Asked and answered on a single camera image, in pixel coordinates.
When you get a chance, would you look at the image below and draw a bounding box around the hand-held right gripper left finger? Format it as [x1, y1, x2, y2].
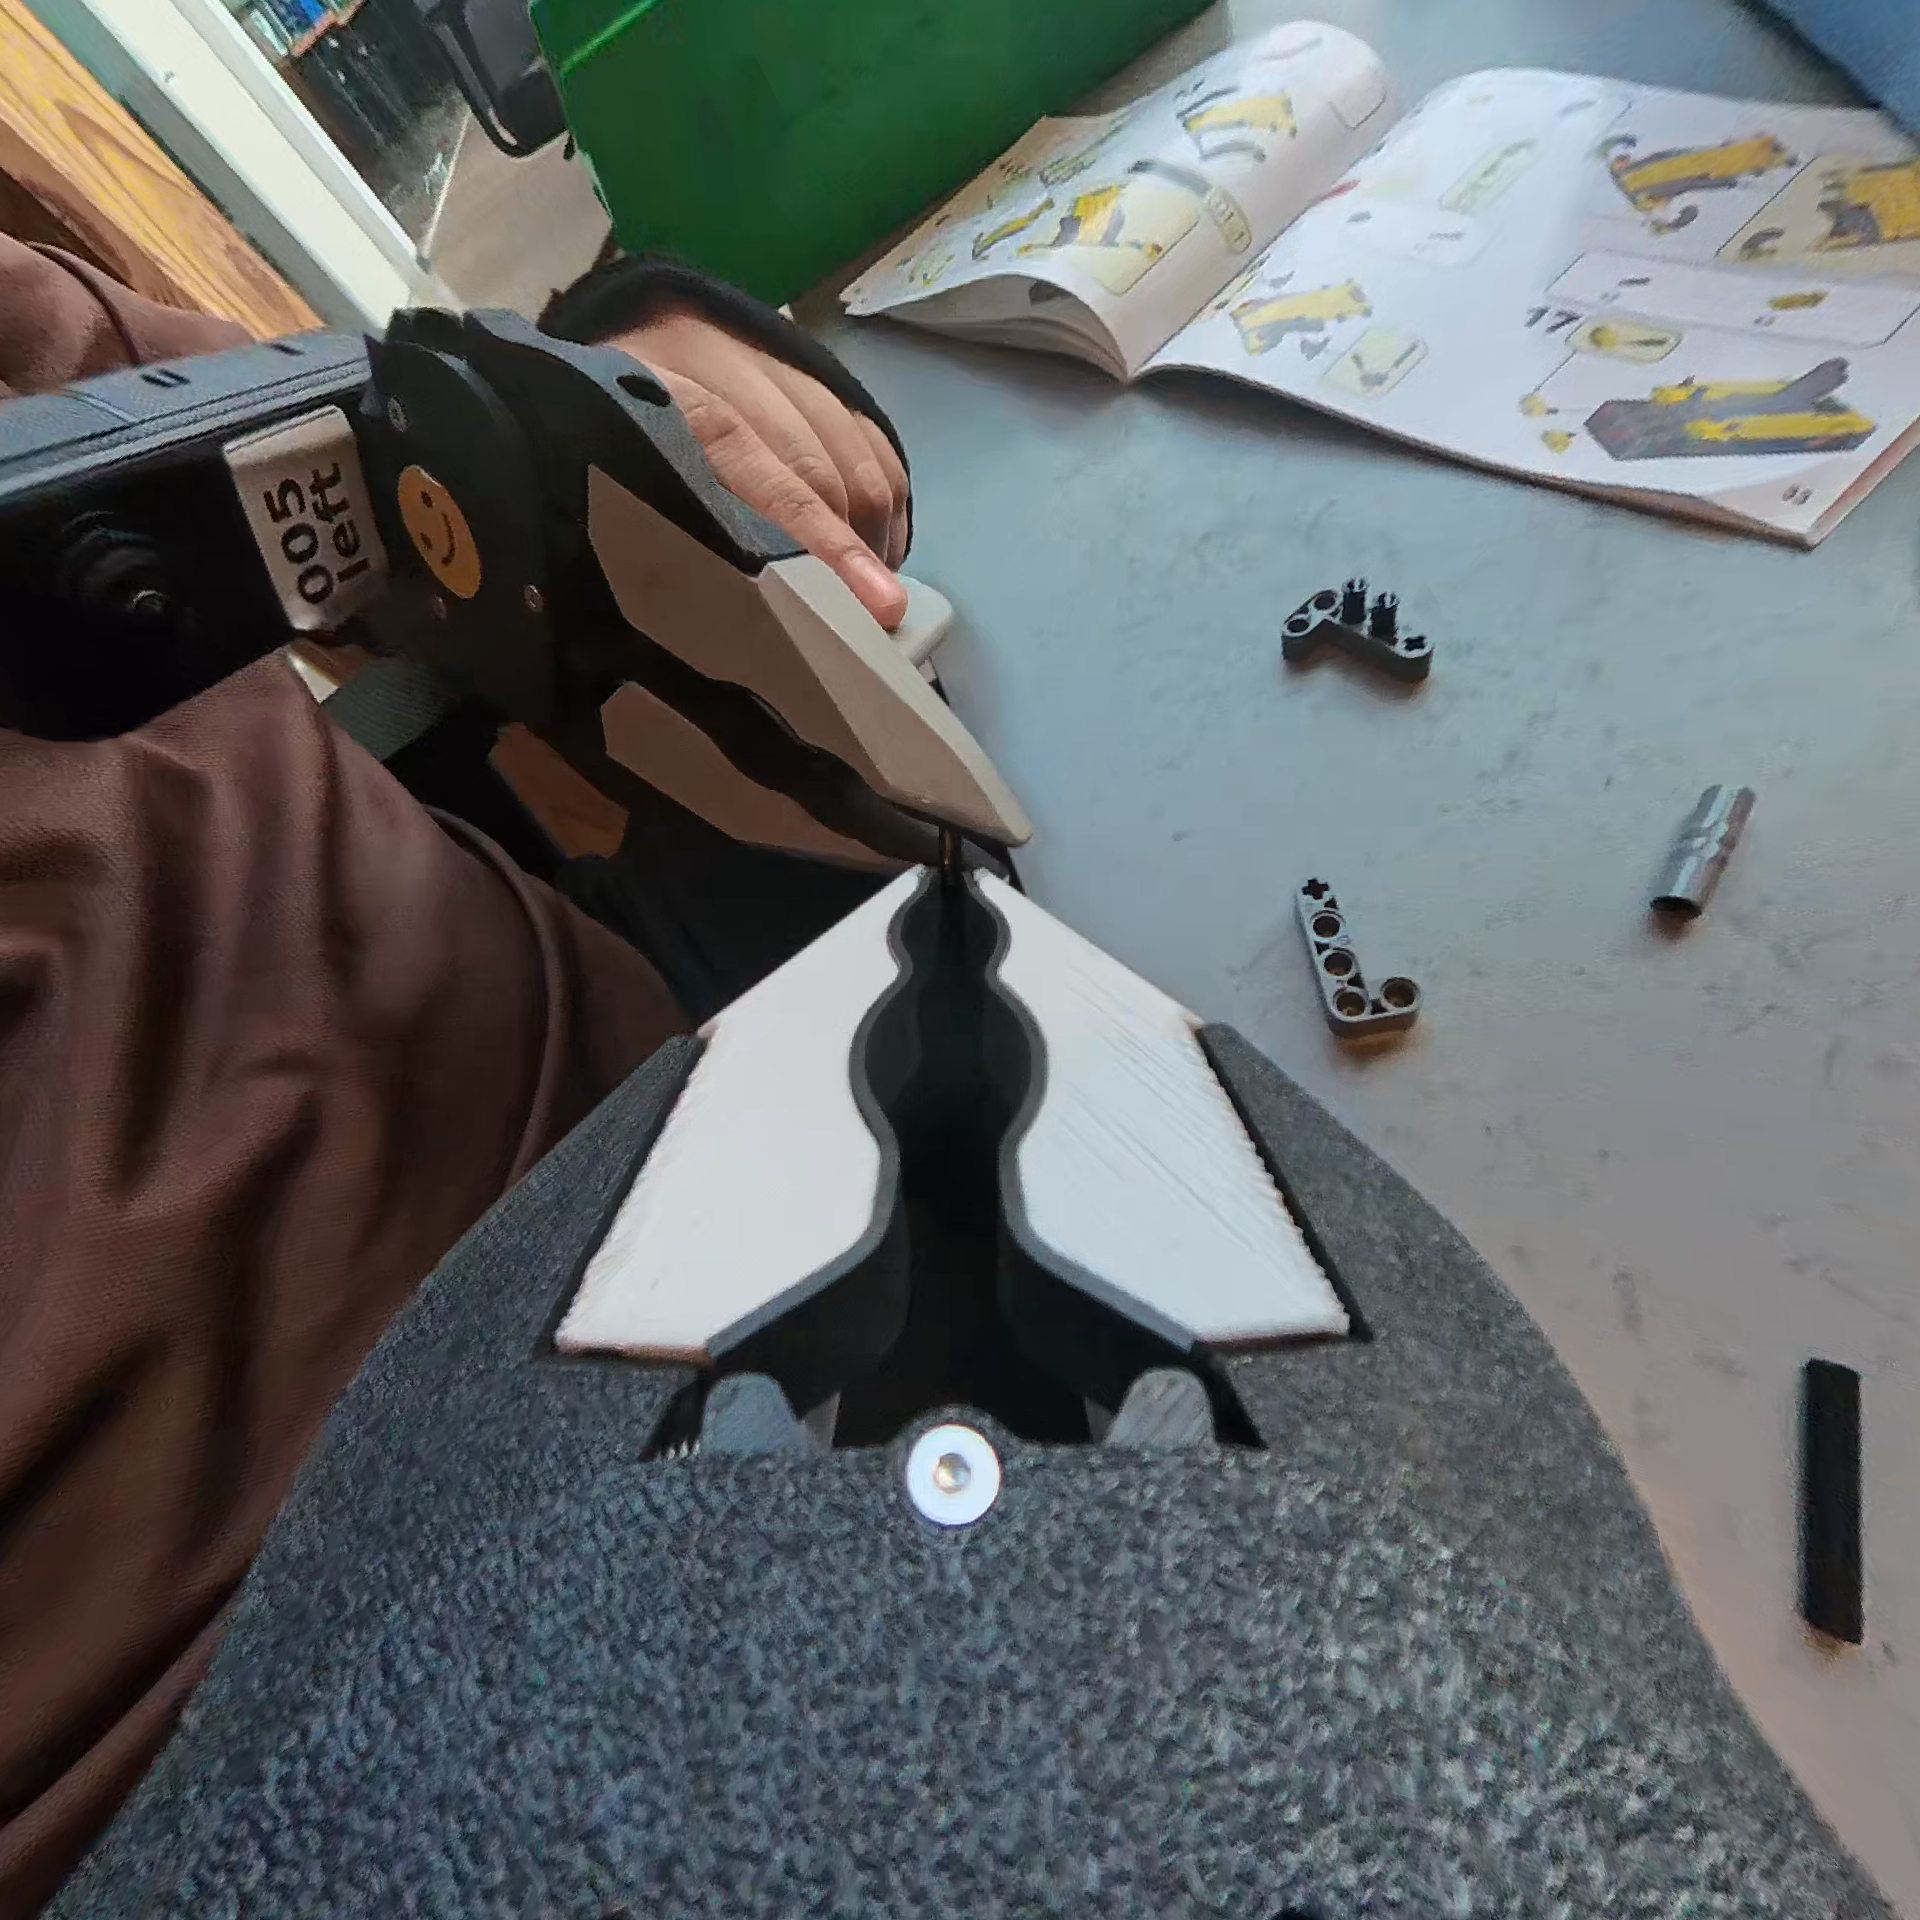
[554, 866, 951, 1412]

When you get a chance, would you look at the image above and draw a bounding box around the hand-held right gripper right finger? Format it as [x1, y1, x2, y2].
[960, 869, 1357, 1404]

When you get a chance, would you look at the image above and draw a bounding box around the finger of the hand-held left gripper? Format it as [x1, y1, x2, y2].
[600, 682, 928, 872]
[588, 464, 1038, 850]

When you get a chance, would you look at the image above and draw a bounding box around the grey L-shaped beam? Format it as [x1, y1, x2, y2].
[1293, 874, 1422, 1041]
[1279, 575, 1438, 684]

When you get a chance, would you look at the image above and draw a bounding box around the grey desk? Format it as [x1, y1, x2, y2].
[781, 0, 1920, 1920]

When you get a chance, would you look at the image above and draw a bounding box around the person's left hand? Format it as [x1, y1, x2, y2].
[619, 313, 914, 636]

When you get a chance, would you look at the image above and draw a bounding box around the green storage box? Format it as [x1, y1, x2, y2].
[532, 0, 1219, 310]

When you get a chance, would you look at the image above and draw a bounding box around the grey sleeve connector tube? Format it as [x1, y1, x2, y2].
[1646, 781, 1758, 920]

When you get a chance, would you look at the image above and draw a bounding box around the black axle rod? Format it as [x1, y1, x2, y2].
[1797, 1355, 1866, 1648]

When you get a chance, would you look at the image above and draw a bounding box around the white building instruction booklet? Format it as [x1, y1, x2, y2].
[841, 18, 1920, 549]

